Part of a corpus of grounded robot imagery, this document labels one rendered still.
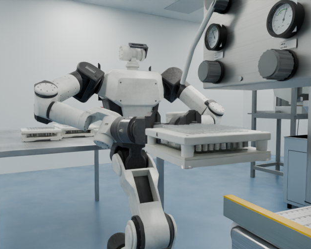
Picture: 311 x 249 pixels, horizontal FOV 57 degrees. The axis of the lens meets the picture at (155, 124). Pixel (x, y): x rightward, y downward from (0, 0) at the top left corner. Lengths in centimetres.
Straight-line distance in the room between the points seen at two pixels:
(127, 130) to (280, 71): 64
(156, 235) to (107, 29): 480
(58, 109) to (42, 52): 425
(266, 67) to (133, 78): 98
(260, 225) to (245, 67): 21
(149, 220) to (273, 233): 81
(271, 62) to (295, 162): 295
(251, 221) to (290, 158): 285
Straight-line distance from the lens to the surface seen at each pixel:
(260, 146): 76
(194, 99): 136
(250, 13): 40
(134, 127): 90
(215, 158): 67
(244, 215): 46
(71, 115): 102
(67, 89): 118
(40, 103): 106
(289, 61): 33
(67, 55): 534
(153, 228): 118
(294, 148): 325
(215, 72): 42
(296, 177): 328
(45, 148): 171
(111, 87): 126
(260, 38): 38
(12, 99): 514
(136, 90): 127
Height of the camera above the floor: 108
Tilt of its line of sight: 4 degrees down
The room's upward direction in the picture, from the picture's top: straight up
